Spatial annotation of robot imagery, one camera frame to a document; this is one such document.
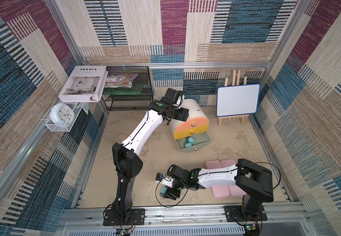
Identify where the black wire shelf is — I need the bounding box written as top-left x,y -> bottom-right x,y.
102,66 -> 153,111

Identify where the wooden easel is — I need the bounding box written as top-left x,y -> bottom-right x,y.
216,69 -> 249,127

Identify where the blue framed whiteboard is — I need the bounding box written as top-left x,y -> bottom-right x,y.
216,84 -> 261,118

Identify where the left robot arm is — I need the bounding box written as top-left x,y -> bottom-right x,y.
111,100 -> 189,223

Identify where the pale green drawer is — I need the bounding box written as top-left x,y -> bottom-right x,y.
175,132 -> 211,153

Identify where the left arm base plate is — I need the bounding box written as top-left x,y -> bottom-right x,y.
103,208 -> 145,226

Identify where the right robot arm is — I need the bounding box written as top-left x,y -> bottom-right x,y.
155,158 -> 274,219

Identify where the white round drawer cabinet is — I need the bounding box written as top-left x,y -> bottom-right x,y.
169,98 -> 211,153

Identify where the clear wire basket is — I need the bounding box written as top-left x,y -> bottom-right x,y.
42,102 -> 89,132

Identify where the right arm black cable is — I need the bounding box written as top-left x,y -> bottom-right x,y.
155,161 -> 282,208

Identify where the white magazine box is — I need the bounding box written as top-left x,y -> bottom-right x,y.
58,65 -> 108,103

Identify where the pink case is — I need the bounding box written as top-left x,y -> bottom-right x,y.
206,159 -> 246,199

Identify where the blue plug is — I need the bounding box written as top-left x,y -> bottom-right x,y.
184,142 -> 192,148
187,137 -> 195,145
160,187 -> 168,198

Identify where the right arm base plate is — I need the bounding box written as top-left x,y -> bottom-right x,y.
223,205 -> 268,223

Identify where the white alarm clock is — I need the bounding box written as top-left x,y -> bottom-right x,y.
50,103 -> 76,125

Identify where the green book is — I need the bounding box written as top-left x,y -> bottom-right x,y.
103,87 -> 143,96

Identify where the colourful snack bag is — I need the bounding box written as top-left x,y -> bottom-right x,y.
104,73 -> 139,88

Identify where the yellow drawer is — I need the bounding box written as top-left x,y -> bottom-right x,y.
173,124 -> 209,140

